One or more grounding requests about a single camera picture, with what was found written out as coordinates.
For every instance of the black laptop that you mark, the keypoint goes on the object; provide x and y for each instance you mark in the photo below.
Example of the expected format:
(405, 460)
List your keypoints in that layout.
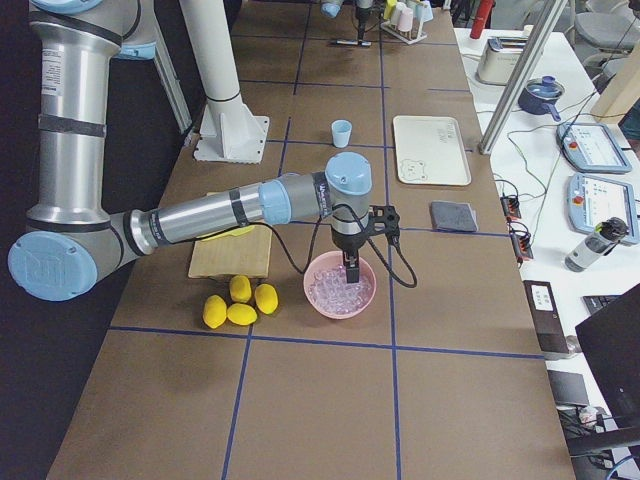
(609, 340)

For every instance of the teach pendant near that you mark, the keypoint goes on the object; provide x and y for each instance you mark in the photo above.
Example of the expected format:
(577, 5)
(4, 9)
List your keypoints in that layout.
(593, 199)

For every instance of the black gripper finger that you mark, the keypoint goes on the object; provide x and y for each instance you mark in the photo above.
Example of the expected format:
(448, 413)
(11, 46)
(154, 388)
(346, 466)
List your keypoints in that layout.
(361, 30)
(351, 266)

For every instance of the clear water bottle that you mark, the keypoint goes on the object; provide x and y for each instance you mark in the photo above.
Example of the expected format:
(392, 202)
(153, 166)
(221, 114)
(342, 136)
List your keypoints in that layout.
(605, 237)

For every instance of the blue pot with lid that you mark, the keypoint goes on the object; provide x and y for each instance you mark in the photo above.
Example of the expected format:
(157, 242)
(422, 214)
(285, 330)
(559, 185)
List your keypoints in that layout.
(540, 95)

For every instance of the pile of clear ice cubes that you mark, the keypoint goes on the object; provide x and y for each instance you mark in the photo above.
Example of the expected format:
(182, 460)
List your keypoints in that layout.
(332, 294)

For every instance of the yellow plastic knife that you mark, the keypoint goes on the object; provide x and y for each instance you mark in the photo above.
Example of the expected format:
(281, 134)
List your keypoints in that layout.
(234, 232)

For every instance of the yellow lemon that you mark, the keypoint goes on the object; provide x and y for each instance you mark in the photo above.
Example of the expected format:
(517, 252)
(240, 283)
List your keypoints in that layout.
(214, 311)
(266, 298)
(240, 289)
(242, 314)

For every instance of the yellow cup on rack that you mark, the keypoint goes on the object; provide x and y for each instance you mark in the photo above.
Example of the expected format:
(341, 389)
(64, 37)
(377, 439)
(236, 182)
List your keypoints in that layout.
(388, 9)

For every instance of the pink cup on rack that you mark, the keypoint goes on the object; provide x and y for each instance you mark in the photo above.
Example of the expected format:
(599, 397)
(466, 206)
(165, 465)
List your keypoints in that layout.
(402, 18)

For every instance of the yellow lemon left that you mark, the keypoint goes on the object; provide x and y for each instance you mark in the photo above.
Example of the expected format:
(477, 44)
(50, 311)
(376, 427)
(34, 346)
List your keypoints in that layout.
(214, 311)

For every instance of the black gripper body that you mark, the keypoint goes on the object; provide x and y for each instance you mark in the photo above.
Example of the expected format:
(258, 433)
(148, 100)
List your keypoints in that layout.
(363, 15)
(348, 242)

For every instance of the white bear tray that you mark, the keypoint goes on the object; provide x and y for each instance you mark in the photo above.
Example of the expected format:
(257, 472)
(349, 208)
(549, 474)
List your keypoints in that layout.
(430, 151)

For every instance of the teach pendant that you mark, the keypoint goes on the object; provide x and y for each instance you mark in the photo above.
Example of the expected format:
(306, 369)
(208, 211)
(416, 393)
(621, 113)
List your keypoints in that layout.
(591, 148)
(593, 199)

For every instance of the teach pendant far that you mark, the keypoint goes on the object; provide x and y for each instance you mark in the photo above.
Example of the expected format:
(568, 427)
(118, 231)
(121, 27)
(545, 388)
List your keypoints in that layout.
(591, 148)

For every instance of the pink bowl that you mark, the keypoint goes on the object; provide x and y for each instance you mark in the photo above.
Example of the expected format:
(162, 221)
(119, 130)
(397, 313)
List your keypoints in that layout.
(329, 260)

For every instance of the aluminium frame post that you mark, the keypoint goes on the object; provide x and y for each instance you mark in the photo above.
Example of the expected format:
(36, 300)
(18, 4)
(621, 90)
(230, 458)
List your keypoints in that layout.
(522, 72)

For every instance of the yellow lemon right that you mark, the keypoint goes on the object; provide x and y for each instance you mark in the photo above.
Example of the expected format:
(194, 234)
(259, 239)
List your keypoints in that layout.
(266, 298)

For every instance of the wooden cutting board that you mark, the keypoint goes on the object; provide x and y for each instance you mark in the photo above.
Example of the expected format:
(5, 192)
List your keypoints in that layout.
(247, 255)

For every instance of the yellow lemon top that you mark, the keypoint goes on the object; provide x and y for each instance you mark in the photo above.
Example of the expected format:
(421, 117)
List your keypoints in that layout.
(240, 289)

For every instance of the black box with label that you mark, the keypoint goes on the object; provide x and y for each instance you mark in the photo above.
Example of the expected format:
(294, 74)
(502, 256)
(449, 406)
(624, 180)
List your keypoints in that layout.
(546, 319)

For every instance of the steel muddler black tip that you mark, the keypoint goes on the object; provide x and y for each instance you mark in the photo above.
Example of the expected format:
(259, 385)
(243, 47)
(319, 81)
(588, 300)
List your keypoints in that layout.
(352, 43)

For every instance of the grey folded cloth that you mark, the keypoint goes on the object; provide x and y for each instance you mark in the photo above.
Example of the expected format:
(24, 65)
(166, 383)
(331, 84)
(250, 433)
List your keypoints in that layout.
(453, 216)

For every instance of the light blue cup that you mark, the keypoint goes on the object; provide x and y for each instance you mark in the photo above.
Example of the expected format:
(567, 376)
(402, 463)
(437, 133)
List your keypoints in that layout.
(341, 130)

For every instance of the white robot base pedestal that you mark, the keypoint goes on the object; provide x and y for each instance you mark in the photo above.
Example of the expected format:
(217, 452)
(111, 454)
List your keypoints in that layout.
(229, 132)

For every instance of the yellow lemon bottom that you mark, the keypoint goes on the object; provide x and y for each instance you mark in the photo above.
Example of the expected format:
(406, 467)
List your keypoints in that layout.
(242, 314)

